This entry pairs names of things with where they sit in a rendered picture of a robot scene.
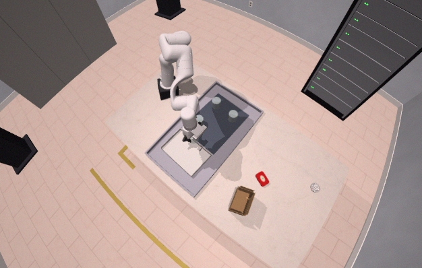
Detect brown cardboard box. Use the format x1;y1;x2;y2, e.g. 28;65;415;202
229;186;255;216

